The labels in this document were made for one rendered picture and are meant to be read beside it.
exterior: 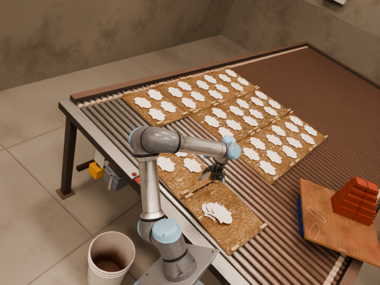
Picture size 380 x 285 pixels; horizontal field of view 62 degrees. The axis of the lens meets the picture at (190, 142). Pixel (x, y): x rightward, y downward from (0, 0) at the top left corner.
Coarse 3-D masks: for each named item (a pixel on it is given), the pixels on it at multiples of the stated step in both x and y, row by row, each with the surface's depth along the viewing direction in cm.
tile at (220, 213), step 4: (212, 208) 182; (216, 208) 183; (220, 208) 184; (224, 208) 185; (212, 212) 181; (216, 212) 181; (220, 212) 182; (224, 212) 183; (228, 212) 184; (212, 216) 179; (216, 216) 179; (220, 216) 179; (224, 216) 180; (228, 216) 181; (220, 220) 177; (224, 220) 178; (228, 220) 179
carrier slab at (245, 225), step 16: (208, 192) 194; (224, 192) 199; (192, 208) 181; (240, 208) 193; (208, 224) 176; (224, 224) 180; (240, 224) 183; (256, 224) 187; (224, 240) 172; (240, 240) 175
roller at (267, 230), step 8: (120, 96) 244; (128, 104) 240; (136, 112) 236; (144, 120) 233; (272, 232) 188; (280, 240) 186; (288, 248) 183; (296, 256) 181; (304, 264) 179; (312, 272) 176; (320, 280) 174
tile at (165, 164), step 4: (160, 160) 201; (164, 160) 202; (168, 160) 203; (160, 164) 198; (164, 164) 199; (168, 164) 200; (172, 164) 202; (164, 168) 197; (168, 168) 198; (172, 168) 199
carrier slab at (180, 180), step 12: (168, 156) 207; (192, 156) 215; (180, 168) 203; (204, 168) 209; (168, 180) 191; (180, 180) 194; (192, 180) 198; (204, 180) 201; (180, 192) 187; (192, 192) 192
